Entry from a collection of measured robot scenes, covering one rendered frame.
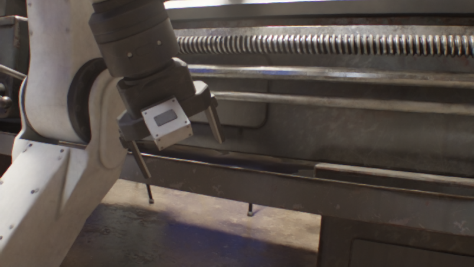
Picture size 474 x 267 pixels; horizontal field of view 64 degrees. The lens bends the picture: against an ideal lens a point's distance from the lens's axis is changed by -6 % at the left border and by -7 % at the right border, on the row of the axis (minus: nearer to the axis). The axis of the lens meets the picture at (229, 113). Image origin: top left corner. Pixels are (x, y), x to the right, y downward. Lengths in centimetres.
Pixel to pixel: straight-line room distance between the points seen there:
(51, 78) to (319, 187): 48
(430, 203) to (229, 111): 50
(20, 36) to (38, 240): 77
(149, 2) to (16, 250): 37
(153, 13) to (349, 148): 57
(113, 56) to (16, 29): 83
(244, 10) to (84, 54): 45
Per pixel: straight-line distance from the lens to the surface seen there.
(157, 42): 45
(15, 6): 133
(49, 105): 65
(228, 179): 78
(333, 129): 88
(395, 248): 86
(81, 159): 61
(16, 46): 126
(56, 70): 65
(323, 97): 80
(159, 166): 86
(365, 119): 87
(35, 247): 62
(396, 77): 78
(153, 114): 45
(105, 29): 44
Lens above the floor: 58
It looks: 1 degrees down
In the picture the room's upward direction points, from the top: 4 degrees clockwise
